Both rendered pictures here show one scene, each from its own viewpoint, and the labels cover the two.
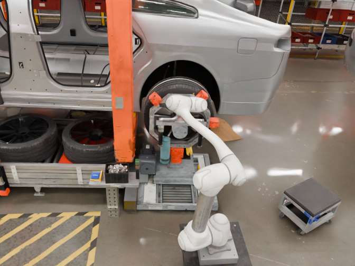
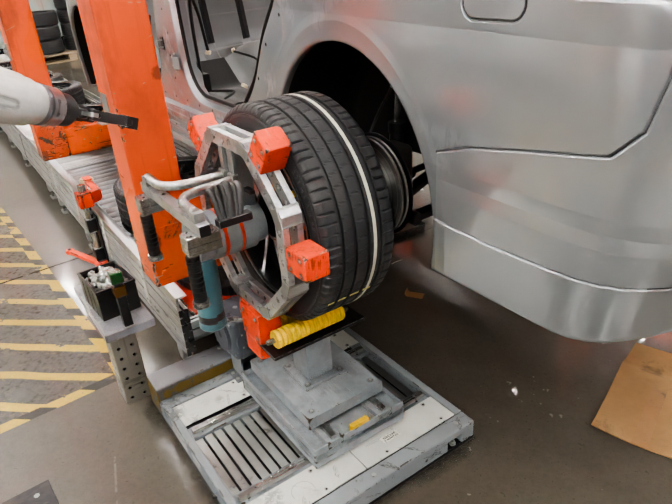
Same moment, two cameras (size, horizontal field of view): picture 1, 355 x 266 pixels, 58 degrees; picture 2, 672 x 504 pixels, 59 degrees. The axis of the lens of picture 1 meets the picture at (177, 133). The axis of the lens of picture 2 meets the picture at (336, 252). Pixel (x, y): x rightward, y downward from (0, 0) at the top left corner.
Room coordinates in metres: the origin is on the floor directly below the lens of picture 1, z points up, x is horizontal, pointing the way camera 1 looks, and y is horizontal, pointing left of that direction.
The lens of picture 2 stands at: (1.94, -1.50, 1.55)
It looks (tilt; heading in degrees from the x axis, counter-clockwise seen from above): 27 degrees down; 61
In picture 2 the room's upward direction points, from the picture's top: 4 degrees counter-clockwise
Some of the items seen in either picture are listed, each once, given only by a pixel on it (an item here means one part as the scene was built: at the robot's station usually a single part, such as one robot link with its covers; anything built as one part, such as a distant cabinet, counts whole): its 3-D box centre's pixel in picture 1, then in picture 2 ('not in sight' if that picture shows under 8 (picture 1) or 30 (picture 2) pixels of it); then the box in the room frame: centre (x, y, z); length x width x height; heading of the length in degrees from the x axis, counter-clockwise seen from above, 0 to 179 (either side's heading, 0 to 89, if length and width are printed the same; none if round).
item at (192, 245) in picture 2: not in sight; (201, 240); (2.28, -0.20, 0.93); 0.09 x 0.05 x 0.05; 5
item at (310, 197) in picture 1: (308, 207); not in sight; (2.19, -1.30, 0.17); 0.43 x 0.36 x 0.34; 124
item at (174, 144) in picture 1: (179, 122); (247, 223); (2.47, -0.01, 0.85); 0.54 x 0.07 x 0.54; 95
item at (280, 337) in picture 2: (188, 145); (308, 325); (2.58, -0.12, 0.51); 0.29 x 0.06 x 0.06; 5
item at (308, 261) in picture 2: (213, 122); (307, 261); (2.50, -0.32, 0.85); 0.09 x 0.08 x 0.07; 95
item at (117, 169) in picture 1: (117, 172); (108, 288); (2.10, 0.50, 0.52); 0.20 x 0.14 x 0.13; 98
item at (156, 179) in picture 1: (176, 170); (319, 393); (2.64, -0.02, 0.13); 0.50 x 0.36 x 0.10; 95
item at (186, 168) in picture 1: (175, 155); (311, 347); (2.64, 0.01, 0.32); 0.40 x 0.30 x 0.28; 95
